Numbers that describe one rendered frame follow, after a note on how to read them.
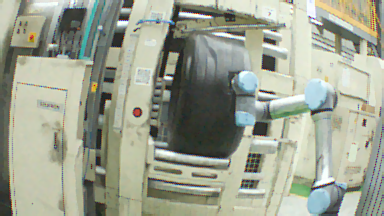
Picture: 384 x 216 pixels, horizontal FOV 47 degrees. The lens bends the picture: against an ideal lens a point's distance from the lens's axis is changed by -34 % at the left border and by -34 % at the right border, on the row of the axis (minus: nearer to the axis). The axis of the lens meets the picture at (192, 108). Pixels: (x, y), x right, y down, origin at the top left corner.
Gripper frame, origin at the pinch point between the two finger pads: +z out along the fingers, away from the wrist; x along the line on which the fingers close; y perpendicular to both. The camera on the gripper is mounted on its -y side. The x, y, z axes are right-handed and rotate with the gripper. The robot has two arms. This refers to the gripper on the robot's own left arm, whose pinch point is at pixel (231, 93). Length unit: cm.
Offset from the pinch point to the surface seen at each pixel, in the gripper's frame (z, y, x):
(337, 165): 402, -29, -245
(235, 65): 10.8, 13.2, -2.5
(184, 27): 64, 37, 17
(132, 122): 31, -16, 36
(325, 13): 655, 260, -299
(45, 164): -37, -44, 77
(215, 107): 9.1, -5.8, 4.0
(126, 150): 32, -30, 37
